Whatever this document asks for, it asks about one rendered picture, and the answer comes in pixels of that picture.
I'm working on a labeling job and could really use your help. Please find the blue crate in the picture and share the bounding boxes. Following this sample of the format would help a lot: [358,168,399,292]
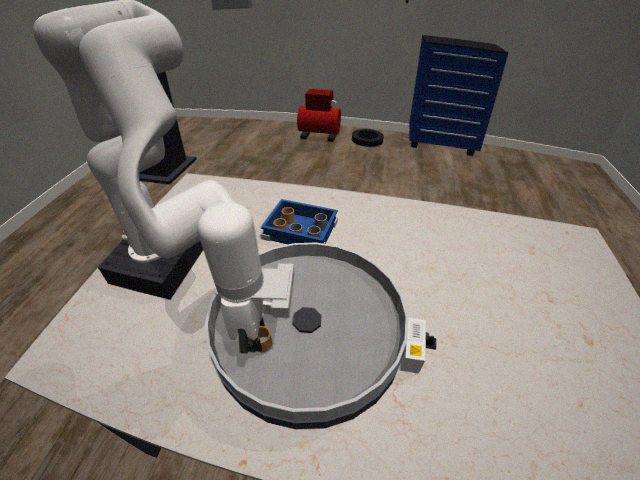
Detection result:
[262,199,338,245]

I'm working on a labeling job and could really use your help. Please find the bronze bushing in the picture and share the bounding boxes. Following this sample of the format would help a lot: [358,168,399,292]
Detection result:
[257,326,272,353]
[282,207,294,224]
[274,218,287,230]

